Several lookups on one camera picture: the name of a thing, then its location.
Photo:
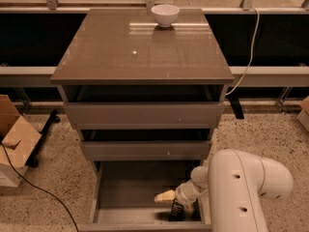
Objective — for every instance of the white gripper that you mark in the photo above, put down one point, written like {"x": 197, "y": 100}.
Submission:
{"x": 182, "y": 193}

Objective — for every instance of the black rxbar chocolate bar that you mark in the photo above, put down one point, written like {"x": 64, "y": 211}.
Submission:
{"x": 177, "y": 211}

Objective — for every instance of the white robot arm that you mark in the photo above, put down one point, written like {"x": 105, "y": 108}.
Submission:
{"x": 234, "y": 181}

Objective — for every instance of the open bottom drawer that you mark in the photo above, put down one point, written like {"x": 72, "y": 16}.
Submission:
{"x": 124, "y": 198}

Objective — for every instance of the middle drawer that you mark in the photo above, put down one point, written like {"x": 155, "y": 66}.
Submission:
{"x": 168, "y": 150}

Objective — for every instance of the brown glossy drawer cabinet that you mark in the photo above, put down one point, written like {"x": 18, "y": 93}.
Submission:
{"x": 136, "y": 91}

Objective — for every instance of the top drawer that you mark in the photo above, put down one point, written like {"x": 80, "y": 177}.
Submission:
{"x": 135, "y": 116}

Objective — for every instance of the black stand leg right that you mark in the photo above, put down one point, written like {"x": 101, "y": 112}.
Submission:
{"x": 235, "y": 104}

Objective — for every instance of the black stand leg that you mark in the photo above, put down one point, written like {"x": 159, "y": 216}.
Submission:
{"x": 33, "y": 159}
{"x": 235, "y": 104}

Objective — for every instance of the black stand leg left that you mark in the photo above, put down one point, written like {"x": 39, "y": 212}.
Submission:
{"x": 33, "y": 159}

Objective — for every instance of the cardboard box right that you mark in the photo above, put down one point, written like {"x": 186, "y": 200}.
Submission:
{"x": 303, "y": 116}

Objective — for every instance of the cardboard box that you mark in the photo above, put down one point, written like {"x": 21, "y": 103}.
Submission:
{"x": 303, "y": 116}
{"x": 18, "y": 138}

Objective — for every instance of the cardboard box left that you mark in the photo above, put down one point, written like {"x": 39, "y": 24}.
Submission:
{"x": 18, "y": 138}

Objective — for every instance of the white ceramic bowl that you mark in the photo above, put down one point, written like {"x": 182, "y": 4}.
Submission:
{"x": 165, "y": 15}

